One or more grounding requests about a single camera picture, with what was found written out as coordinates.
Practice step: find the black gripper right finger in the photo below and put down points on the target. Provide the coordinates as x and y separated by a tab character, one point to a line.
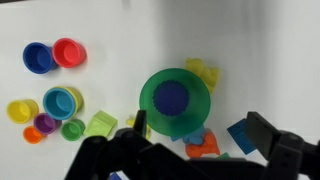
286	153

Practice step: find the blue cup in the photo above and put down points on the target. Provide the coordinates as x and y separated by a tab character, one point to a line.
38	57

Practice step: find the yellow toy figure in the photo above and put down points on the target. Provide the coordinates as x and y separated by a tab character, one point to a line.
205	73

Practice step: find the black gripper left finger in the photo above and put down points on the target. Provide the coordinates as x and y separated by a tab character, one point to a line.
110	156

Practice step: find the light blue toy figure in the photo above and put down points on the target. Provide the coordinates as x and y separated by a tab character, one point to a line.
195	137

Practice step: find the green toy cube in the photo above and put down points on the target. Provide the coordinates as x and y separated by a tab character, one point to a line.
224	155

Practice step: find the bright blue toy cube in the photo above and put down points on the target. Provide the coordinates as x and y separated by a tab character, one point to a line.
113	176

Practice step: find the orange toy figure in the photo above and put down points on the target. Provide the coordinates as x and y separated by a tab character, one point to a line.
203	148

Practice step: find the yellow-green cup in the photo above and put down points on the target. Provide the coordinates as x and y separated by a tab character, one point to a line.
79	96

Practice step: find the small purple cup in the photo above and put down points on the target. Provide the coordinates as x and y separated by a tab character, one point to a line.
46	123

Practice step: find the red cup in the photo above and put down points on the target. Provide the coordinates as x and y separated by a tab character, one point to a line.
68	52

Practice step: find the small yellow toy piece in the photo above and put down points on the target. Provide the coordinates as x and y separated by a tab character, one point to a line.
130	122

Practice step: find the small orange cup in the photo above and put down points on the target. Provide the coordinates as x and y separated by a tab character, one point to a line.
32	134

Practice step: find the big green bowl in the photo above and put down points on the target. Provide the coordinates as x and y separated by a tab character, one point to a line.
196	113

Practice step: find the small green cup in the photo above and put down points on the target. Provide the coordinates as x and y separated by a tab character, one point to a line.
71	130

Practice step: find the dark blue toy block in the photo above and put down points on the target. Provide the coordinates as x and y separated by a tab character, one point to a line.
240	135

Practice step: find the teal cup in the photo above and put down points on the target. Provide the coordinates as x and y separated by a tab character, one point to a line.
60	103

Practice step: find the yellow cup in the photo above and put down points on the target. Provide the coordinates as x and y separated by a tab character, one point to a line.
21	111

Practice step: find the lime green toy block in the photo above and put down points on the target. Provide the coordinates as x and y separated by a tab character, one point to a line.
100	124

